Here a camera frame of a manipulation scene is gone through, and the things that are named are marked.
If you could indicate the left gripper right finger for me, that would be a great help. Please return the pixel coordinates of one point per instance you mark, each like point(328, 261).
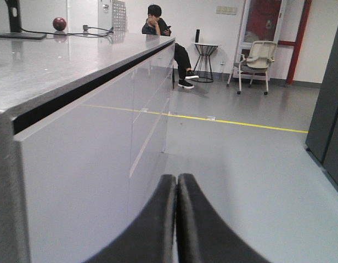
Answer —
point(202, 235)

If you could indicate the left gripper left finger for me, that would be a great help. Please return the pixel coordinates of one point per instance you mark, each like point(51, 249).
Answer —
point(149, 237)

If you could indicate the grey kitchen cabinet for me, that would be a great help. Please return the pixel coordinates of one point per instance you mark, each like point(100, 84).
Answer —
point(90, 167)

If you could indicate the dark tall cabinet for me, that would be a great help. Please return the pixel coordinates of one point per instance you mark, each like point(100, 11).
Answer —
point(322, 138)

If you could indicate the white mesh office chair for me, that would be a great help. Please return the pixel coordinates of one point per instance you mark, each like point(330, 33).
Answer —
point(259, 59)

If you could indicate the black cylinder speaker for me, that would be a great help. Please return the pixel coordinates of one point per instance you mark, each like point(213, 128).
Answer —
point(197, 35)

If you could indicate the white perforated panel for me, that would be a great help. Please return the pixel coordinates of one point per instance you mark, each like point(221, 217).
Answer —
point(119, 16)

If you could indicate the red apple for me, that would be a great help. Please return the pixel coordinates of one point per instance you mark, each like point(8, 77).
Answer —
point(59, 23)

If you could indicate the black monitor stand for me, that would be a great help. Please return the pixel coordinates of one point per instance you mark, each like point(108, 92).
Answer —
point(16, 31)

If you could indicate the round wire side table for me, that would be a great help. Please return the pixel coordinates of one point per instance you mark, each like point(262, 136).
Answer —
point(203, 66)

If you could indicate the red door frame post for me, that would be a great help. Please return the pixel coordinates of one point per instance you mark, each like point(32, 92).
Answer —
point(298, 42)

